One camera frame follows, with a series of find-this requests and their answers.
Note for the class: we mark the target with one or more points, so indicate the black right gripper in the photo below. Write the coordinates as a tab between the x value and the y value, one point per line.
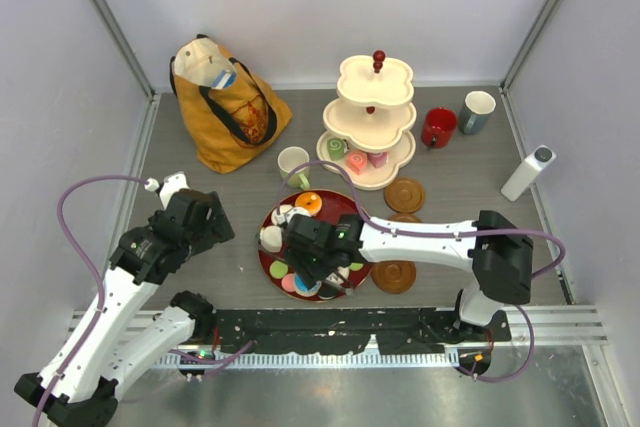
309	273

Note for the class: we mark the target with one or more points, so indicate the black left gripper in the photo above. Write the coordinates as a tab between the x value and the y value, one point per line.
217	230

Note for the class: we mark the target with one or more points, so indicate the white cream cake slice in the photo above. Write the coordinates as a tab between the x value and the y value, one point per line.
271	238

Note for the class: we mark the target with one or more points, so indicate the salmon pink swirl roll cake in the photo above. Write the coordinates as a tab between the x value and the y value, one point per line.
356	161

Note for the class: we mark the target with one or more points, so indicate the magenta swirl roll cake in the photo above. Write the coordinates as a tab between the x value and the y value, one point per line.
377	160

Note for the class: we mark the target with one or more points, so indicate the metal serving tongs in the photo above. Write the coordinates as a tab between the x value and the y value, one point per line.
335	283

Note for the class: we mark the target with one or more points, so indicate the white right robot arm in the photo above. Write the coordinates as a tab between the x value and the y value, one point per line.
498	255

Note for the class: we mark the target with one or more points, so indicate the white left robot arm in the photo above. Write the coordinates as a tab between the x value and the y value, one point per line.
83	384

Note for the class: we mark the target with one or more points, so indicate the white chocolate sprinkle donut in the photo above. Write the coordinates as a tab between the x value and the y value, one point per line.
343	273

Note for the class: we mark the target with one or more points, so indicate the blue frosted donut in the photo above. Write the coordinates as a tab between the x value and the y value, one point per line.
307	288

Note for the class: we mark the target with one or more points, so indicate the pink macaron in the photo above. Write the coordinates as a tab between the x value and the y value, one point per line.
288	282

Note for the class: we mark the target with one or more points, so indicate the large green macaron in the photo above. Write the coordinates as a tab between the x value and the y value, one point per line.
278	269

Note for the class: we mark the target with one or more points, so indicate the black sandwich cookie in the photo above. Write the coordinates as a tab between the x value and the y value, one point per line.
327	293

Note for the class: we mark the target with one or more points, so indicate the red round lacquer tray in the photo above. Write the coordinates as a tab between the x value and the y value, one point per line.
334	205

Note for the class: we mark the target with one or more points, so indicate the orange glazed donut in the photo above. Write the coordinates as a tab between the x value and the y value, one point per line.
309	201

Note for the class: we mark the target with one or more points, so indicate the white frosted donut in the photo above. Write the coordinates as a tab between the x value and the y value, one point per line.
282	214

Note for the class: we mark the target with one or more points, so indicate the brown wooden coaster bottom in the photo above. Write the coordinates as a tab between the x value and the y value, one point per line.
394	277

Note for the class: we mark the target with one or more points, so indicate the brown wooden coaster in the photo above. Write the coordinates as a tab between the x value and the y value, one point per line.
405	218
405	195
394	277

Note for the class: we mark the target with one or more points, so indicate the brown wooden coaster middle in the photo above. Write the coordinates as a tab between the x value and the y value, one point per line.
405	218

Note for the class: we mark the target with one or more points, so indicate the light green mug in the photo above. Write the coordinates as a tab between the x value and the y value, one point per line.
289	162

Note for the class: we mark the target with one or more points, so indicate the yellow tote bag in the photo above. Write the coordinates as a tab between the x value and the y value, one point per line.
229	127

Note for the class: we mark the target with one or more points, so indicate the brown wooden coaster top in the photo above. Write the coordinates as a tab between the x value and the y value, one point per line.
405	195

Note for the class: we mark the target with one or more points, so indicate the green swirl roll cake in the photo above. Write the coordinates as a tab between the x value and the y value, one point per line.
336	148

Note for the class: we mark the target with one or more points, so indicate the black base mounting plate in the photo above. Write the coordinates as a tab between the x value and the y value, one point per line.
344	331

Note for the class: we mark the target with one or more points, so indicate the cream three-tier cake stand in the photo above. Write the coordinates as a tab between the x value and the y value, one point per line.
373	112

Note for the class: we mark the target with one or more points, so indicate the blue white packet in bag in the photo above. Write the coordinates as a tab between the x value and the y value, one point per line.
224	79

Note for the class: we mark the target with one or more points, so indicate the red mug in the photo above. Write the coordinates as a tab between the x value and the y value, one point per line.
438	128

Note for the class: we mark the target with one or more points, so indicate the grey blue mug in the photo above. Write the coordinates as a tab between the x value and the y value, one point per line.
477	108

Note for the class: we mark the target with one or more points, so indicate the white bottle grey cap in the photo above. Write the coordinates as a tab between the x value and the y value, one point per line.
527	172

